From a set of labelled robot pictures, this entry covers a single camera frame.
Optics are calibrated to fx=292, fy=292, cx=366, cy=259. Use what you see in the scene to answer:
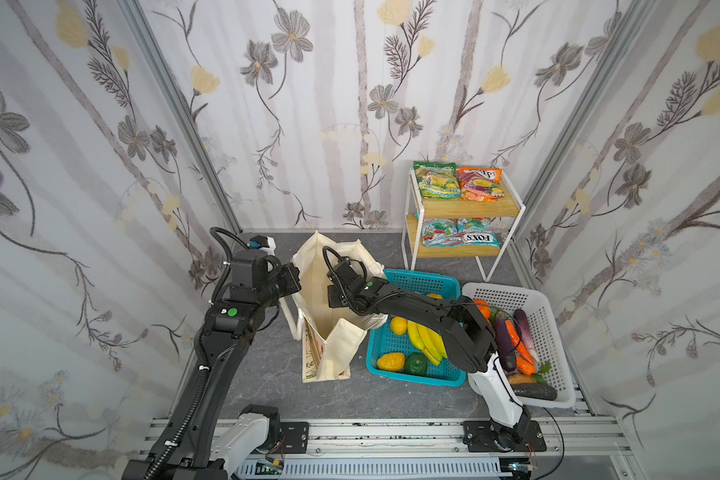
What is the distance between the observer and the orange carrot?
0.84 meters

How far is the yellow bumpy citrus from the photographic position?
834 mm

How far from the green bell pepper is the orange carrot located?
0.27 m
